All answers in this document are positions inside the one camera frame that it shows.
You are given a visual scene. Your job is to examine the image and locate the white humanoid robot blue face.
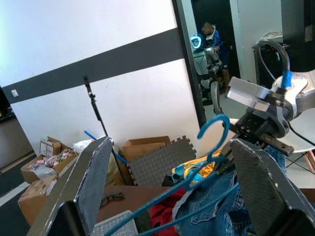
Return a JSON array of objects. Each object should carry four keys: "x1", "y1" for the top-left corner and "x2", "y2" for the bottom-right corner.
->
[{"x1": 190, "y1": 34, "x2": 223, "y2": 105}]

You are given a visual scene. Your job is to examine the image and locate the black door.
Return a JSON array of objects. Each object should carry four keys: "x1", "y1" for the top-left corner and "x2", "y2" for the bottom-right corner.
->
[{"x1": 280, "y1": 0, "x2": 315, "y2": 73}]

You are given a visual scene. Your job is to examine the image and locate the open brown cardboard box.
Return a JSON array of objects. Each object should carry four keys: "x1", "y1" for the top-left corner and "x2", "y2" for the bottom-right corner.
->
[{"x1": 122, "y1": 135, "x2": 172, "y2": 163}]

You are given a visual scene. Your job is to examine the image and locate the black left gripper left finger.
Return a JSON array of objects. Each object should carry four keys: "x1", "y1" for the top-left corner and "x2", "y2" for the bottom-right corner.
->
[{"x1": 26, "y1": 136, "x2": 114, "y2": 236}]

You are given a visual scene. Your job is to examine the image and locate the dark brown wooden table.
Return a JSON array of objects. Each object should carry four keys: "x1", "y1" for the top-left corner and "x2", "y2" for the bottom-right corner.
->
[{"x1": 94, "y1": 185, "x2": 188, "y2": 236}]

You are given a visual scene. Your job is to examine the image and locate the blue stick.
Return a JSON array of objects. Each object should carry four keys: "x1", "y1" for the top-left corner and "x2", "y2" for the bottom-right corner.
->
[{"x1": 83, "y1": 130, "x2": 130, "y2": 164}]

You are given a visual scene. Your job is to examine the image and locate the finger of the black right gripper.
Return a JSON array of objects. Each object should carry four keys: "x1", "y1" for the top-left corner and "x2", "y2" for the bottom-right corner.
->
[{"x1": 216, "y1": 145, "x2": 234, "y2": 177}]

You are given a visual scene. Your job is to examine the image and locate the small black tangled item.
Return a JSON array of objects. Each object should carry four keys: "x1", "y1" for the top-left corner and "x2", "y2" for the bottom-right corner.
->
[{"x1": 99, "y1": 191, "x2": 126, "y2": 207}]

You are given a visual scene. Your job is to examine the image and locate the blue plastic hanger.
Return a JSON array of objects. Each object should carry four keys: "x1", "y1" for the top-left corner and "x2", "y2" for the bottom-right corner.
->
[{"x1": 103, "y1": 115, "x2": 243, "y2": 236}]

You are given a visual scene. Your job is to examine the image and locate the cardboard box with white labels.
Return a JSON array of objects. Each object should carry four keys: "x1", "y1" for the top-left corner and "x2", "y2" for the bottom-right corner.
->
[{"x1": 40, "y1": 136, "x2": 62, "y2": 157}]

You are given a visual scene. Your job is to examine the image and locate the person in blue jacket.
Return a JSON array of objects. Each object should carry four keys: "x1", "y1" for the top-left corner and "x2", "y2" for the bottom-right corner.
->
[{"x1": 201, "y1": 22, "x2": 231, "y2": 87}]

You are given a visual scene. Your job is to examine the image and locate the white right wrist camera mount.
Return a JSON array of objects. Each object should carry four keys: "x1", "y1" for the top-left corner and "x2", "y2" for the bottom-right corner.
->
[{"x1": 225, "y1": 76, "x2": 292, "y2": 138}]

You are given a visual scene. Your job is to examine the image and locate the black tripod pole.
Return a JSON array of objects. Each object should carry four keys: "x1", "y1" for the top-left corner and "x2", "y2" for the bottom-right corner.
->
[{"x1": 82, "y1": 75, "x2": 110, "y2": 138}]

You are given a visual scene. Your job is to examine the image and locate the white plastic bag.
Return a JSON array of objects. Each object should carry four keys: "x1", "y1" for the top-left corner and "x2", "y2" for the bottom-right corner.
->
[{"x1": 72, "y1": 138, "x2": 101, "y2": 154}]

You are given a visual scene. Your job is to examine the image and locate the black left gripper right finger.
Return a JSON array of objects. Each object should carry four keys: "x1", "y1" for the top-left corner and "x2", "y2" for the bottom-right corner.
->
[{"x1": 229, "y1": 138, "x2": 315, "y2": 236}]

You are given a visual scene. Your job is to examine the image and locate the red garment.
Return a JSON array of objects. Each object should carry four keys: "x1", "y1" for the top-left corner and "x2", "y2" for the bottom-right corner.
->
[{"x1": 149, "y1": 188, "x2": 187, "y2": 236}]

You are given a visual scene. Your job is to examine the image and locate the plain cardboard box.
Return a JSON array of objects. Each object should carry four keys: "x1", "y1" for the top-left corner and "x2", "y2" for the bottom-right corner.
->
[{"x1": 17, "y1": 173, "x2": 60, "y2": 228}]

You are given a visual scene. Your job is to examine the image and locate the cardboard box with pink items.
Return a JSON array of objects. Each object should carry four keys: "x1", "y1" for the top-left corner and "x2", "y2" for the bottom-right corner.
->
[{"x1": 20, "y1": 136, "x2": 79, "y2": 185}]

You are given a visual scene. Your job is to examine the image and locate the yellow and teal cloth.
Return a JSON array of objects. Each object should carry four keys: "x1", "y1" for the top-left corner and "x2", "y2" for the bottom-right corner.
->
[{"x1": 171, "y1": 151, "x2": 223, "y2": 190}]

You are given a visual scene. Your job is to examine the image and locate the plastic laundry basket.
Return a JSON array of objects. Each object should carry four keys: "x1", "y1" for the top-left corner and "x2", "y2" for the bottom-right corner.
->
[{"x1": 91, "y1": 209, "x2": 138, "y2": 236}]

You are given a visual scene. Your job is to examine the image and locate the white shell chair wooden legs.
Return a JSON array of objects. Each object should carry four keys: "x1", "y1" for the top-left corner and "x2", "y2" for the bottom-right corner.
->
[{"x1": 227, "y1": 108, "x2": 315, "y2": 173}]

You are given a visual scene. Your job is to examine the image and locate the blue denim jeans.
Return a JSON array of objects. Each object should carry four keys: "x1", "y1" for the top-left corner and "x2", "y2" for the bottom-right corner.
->
[{"x1": 172, "y1": 145, "x2": 287, "y2": 236}]

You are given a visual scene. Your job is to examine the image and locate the grey foam mat tiles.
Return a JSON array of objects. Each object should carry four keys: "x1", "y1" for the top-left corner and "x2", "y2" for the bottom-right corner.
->
[{"x1": 128, "y1": 135, "x2": 197, "y2": 187}]

